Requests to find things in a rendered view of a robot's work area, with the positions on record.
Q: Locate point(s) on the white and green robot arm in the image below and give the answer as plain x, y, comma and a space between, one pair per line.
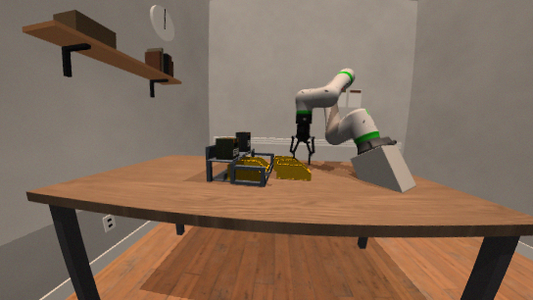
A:
357, 125

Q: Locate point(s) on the grey metal shelf rack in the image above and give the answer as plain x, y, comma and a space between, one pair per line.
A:
211, 157

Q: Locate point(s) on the yellow bin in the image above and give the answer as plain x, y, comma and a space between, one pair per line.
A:
258, 159
276, 158
246, 175
292, 170

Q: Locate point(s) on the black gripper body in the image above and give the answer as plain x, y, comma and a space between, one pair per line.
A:
303, 130

